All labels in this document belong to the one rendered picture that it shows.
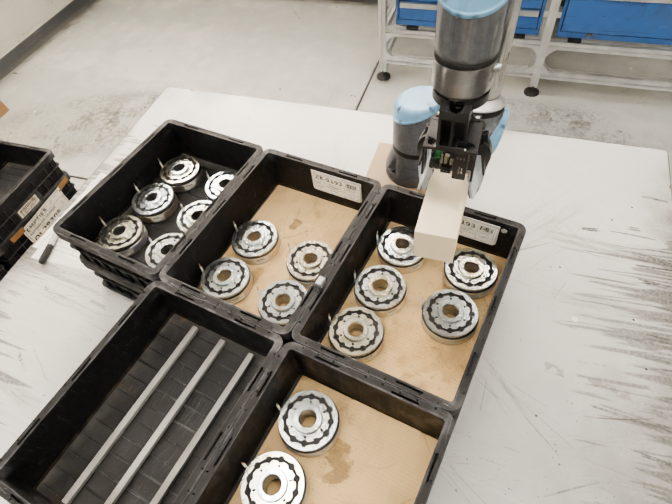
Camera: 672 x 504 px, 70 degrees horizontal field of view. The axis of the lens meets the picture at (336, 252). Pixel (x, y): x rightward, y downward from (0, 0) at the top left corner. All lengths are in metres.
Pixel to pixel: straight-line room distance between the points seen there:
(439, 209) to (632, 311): 0.60
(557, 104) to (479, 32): 2.33
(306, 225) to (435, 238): 0.45
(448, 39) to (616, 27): 2.22
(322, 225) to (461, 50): 0.60
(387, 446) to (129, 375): 0.50
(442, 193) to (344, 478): 0.48
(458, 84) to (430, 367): 0.50
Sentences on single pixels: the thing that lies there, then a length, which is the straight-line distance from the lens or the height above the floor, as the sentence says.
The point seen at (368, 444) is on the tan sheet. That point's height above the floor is 0.83.
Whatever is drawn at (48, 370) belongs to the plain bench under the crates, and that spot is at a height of 0.70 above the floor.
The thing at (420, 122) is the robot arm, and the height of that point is 0.93.
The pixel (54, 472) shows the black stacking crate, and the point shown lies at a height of 0.83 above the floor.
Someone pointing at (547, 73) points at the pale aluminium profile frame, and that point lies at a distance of 2.86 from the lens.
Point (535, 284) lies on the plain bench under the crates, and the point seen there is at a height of 0.70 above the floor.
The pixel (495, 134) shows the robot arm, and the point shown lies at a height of 0.92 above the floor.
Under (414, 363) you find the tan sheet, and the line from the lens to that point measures 0.90.
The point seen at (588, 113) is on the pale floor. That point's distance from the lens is 2.87.
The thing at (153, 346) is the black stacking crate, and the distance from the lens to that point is 1.02.
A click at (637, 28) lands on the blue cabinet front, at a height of 0.39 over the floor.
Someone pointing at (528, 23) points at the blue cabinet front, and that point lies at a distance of 2.75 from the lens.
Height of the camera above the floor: 1.65
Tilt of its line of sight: 53 degrees down
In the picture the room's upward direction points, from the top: 9 degrees counter-clockwise
